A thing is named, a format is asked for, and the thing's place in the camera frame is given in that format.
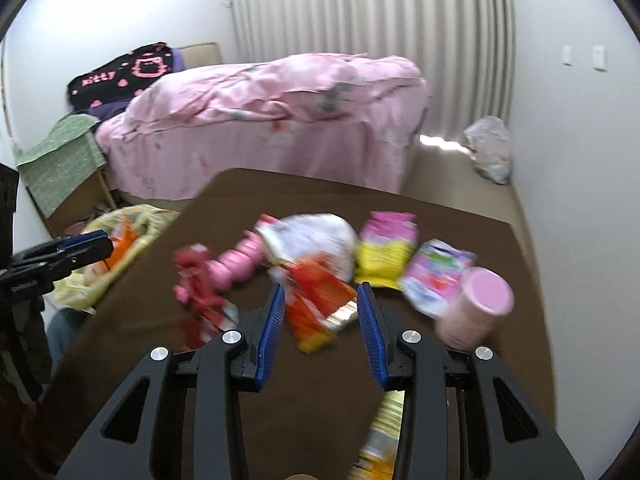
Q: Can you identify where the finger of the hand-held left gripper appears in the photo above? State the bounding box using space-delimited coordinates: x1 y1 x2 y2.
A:
10 236 115 282
25 230 111 257

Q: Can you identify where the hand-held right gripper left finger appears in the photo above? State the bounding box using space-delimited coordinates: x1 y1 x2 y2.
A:
57 282 287 480

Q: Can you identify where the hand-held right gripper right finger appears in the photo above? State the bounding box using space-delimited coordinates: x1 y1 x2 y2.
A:
356 281 586 480

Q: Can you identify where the orange packet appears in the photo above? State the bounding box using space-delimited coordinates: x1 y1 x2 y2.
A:
107 225 141 268

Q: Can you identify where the red yellow snack packet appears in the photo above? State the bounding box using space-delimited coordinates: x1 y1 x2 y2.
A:
270 255 358 353

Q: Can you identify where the red white packet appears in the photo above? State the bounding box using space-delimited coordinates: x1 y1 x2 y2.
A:
182 300 241 352

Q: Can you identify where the yellow trash bag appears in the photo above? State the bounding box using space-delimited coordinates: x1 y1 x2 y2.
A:
52 204 181 311

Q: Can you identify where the pink yellow packet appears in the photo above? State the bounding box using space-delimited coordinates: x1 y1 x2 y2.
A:
352 211 418 291

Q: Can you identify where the pink white packet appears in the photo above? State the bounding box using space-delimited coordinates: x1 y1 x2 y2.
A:
402 240 476 318

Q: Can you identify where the red wrapper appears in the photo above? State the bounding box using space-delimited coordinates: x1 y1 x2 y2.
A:
172 244 221 311

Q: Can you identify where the white bear print bag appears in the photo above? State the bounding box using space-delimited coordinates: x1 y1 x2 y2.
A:
260 214 360 281

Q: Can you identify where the wooden nightstand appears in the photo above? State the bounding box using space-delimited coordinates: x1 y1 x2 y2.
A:
25 165 118 238

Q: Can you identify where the person's leg in jeans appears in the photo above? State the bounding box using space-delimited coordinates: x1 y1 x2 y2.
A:
45 307 98 376

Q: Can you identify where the green checked cloth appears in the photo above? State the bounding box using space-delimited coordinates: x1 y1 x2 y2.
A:
14 112 107 216

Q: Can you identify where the pink caterpillar toy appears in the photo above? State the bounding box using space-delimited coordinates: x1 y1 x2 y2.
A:
215 214 281 291

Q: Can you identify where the pink cup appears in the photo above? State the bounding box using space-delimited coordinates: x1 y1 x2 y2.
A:
435 266 516 351

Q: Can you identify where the brown table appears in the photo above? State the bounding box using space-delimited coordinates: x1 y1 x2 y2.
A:
37 167 558 480

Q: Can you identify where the black cat print blanket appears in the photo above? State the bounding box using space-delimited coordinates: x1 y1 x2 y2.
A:
67 41 176 111

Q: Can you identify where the bed with pink cover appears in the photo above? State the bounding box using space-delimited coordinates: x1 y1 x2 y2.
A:
95 105 431 203

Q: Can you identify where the white plastic bag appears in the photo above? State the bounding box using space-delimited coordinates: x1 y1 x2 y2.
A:
462 116 513 184

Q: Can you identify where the pink floral duvet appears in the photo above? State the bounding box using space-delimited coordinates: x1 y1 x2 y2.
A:
127 52 431 126

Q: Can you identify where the white pleated curtain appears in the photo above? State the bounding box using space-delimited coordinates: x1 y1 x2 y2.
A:
227 0 516 141

